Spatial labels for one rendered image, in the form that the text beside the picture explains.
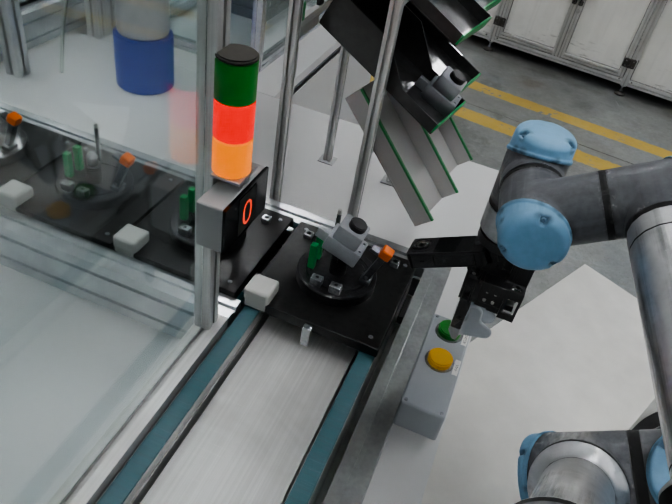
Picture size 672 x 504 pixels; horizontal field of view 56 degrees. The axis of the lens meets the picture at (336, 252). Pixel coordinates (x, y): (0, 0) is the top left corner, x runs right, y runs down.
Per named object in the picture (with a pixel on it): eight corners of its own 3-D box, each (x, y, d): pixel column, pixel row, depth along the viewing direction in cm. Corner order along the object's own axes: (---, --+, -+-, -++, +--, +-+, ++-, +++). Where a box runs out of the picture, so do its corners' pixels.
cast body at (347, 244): (361, 254, 109) (380, 227, 104) (352, 268, 106) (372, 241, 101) (320, 227, 109) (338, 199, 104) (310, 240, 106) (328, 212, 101)
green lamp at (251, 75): (263, 95, 76) (266, 56, 73) (244, 111, 72) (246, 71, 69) (226, 83, 77) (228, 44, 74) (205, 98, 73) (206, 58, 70)
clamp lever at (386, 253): (372, 276, 109) (396, 250, 104) (369, 283, 108) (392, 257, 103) (356, 264, 109) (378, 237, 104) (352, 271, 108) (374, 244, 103)
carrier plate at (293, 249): (415, 271, 119) (418, 262, 118) (376, 358, 101) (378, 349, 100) (299, 228, 124) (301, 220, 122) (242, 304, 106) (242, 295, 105)
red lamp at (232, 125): (260, 132, 79) (263, 96, 76) (241, 149, 75) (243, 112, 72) (224, 120, 80) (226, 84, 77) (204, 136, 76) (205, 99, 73)
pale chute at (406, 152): (441, 198, 133) (459, 191, 130) (414, 227, 124) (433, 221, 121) (377, 77, 126) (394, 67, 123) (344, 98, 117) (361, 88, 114)
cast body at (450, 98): (452, 108, 119) (476, 82, 114) (445, 118, 116) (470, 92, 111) (418, 78, 118) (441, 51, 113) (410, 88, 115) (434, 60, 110)
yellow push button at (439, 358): (452, 360, 103) (455, 352, 102) (447, 377, 100) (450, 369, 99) (429, 351, 104) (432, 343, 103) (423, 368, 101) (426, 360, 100)
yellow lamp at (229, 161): (257, 165, 82) (260, 132, 79) (239, 184, 78) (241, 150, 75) (223, 153, 83) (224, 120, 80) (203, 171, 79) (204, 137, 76)
